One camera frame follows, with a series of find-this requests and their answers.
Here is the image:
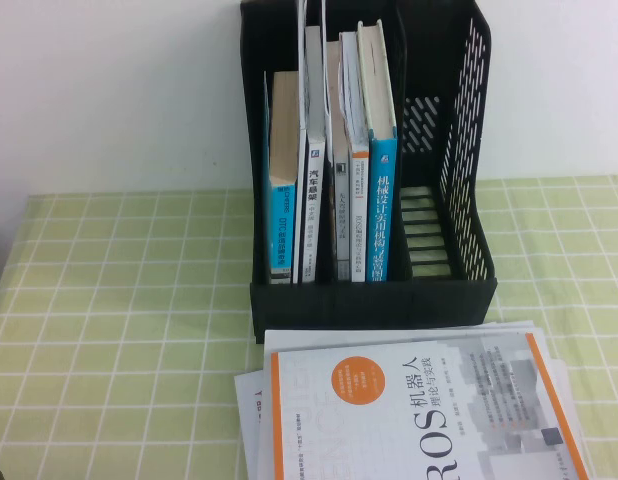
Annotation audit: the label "blue spine book yellow cover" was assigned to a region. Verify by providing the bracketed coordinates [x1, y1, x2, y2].
[356, 19, 399, 284]

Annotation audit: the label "white book red print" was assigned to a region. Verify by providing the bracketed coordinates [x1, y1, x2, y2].
[233, 368, 271, 480]

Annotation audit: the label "cyan spine book tan pages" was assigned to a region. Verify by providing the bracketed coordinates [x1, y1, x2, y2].
[262, 69, 300, 285]

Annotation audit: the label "white orange ROS book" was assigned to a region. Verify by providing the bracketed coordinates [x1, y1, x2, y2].
[269, 332, 590, 480]

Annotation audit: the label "black plastic book holder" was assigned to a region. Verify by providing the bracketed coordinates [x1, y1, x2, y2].
[238, 0, 499, 345]

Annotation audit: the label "white spine book black letters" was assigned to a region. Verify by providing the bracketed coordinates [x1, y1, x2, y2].
[291, 24, 328, 285]

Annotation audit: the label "grey spine book dark cover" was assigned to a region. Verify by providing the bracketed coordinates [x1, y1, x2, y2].
[324, 39, 351, 282]

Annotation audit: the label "white book orange spine band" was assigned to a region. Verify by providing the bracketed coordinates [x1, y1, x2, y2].
[338, 30, 370, 284]

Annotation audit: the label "green checkered tablecloth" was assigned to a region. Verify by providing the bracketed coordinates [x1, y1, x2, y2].
[0, 174, 618, 480]

